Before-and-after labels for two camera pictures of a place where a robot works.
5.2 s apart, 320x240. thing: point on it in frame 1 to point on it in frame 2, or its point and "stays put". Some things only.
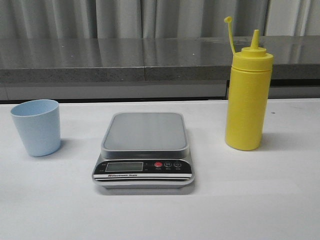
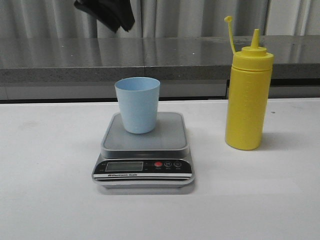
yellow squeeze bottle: x=250 y=76 stays put
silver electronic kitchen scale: x=144 y=150 stays put
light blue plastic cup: x=38 y=122 to x=138 y=97
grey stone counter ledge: x=180 y=58 stays put
